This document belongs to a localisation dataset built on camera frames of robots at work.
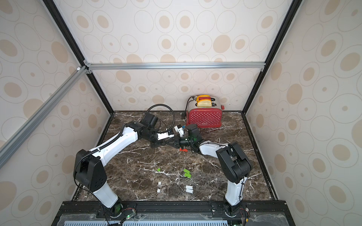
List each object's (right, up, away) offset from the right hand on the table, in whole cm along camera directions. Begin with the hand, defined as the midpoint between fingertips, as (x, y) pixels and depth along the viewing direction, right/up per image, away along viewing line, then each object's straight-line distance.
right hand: (164, 147), depth 82 cm
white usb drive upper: (+15, -23, -1) cm, 27 cm away
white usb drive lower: (+15, -25, -2) cm, 29 cm away
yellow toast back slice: (+25, +32, +16) cm, 44 cm away
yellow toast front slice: (+26, +28, +15) cm, 41 cm away
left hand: (+1, +4, +1) cm, 4 cm away
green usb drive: (+13, -16, +5) cm, 21 cm away
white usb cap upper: (-3, -22, +1) cm, 22 cm away
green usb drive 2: (+14, -18, +4) cm, 23 cm away
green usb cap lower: (-4, -15, +6) cm, 17 cm away
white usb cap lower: (-3, -25, -2) cm, 25 cm away
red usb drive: (+12, -5, +15) cm, 20 cm away
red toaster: (+26, +19, +18) cm, 37 cm away
